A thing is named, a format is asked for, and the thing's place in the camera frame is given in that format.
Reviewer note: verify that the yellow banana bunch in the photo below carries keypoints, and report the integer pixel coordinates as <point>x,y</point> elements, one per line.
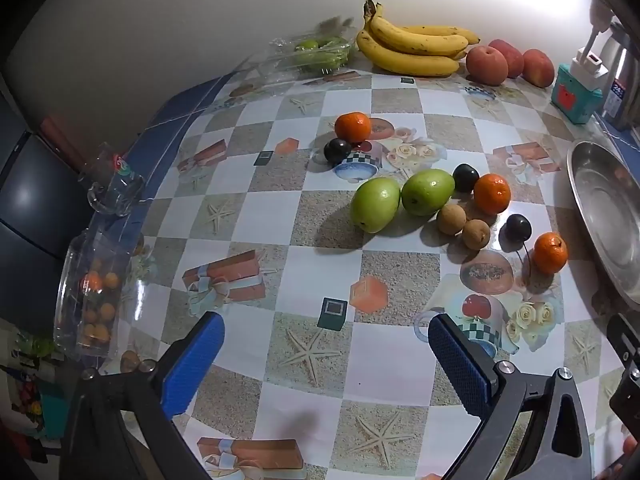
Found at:
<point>410,57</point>

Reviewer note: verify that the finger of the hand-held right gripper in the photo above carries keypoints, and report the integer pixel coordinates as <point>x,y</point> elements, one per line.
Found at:
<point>627,402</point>
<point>625,337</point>

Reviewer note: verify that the clear plastic box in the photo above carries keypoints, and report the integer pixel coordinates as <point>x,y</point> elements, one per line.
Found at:
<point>75,260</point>

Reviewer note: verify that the dark grey cabinet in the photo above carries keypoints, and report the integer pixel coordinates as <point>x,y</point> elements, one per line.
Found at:
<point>35,210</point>

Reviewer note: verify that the steel thermos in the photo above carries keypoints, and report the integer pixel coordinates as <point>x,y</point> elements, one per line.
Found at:
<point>620,75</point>

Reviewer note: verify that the clear plastic clamshell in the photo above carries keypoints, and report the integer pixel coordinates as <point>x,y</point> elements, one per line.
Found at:
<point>270,62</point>

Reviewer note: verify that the partly hidden red peach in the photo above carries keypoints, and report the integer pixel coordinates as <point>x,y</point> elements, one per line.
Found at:
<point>539,67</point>

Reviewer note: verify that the steel basin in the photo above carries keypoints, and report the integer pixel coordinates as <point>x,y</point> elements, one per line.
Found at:
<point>600,195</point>

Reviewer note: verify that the teal plastic box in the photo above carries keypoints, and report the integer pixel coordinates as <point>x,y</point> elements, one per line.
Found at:
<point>575,97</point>

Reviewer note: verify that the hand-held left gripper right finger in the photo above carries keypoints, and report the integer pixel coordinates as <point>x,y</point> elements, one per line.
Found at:
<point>460,365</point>

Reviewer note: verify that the dark plum with stem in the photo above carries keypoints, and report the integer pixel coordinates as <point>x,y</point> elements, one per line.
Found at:
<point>517,227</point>

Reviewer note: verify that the brown kiwi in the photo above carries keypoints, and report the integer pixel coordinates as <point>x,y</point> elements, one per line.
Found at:
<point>451,219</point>

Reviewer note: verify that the pile of kumquats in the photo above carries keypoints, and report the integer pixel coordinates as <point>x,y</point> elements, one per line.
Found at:
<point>100,310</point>

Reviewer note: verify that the tangerine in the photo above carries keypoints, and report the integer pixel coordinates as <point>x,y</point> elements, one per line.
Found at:
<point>352,126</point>
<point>492,192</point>
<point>550,252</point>

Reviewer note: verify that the colourful cloth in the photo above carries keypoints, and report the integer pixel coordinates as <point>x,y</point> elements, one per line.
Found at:
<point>30,400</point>

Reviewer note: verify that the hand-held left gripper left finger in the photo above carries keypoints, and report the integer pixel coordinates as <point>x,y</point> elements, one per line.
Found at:
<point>195,360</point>

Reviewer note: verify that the glass mug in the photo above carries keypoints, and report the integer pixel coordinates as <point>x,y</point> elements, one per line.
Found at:
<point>117,185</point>

